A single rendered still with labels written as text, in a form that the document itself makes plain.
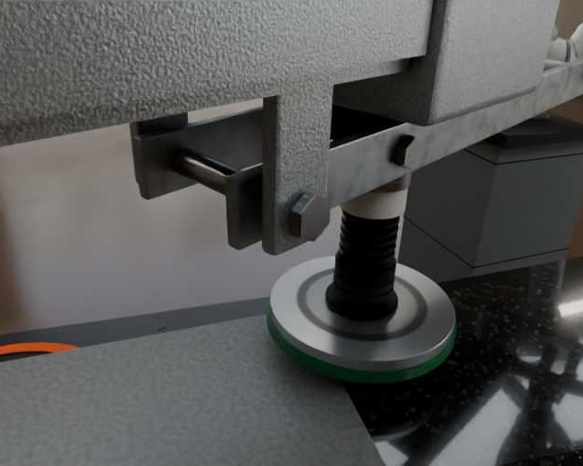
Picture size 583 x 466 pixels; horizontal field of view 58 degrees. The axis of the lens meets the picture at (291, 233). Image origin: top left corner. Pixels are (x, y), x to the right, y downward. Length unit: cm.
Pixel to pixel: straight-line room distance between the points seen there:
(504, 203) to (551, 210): 20
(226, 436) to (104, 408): 13
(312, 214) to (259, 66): 11
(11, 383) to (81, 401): 9
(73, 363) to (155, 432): 15
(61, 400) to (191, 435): 14
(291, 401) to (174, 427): 12
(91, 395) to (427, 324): 36
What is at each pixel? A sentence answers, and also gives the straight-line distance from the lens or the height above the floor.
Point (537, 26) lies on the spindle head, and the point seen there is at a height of 119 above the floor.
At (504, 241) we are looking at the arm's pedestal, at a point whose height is 47.
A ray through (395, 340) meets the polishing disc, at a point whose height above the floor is 88.
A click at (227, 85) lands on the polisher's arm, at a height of 117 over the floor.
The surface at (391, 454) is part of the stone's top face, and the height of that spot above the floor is 82.
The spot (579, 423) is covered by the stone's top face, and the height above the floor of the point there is 82.
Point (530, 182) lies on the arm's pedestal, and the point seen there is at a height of 67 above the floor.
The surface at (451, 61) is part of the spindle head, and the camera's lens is 39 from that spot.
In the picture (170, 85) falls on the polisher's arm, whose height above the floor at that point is 118.
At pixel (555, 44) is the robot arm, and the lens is 179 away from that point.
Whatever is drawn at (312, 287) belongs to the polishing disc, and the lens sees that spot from 64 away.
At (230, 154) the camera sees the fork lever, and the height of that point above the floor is 108.
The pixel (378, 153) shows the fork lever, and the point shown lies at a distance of 43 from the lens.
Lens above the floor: 123
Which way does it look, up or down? 27 degrees down
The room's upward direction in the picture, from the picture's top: 2 degrees clockwise
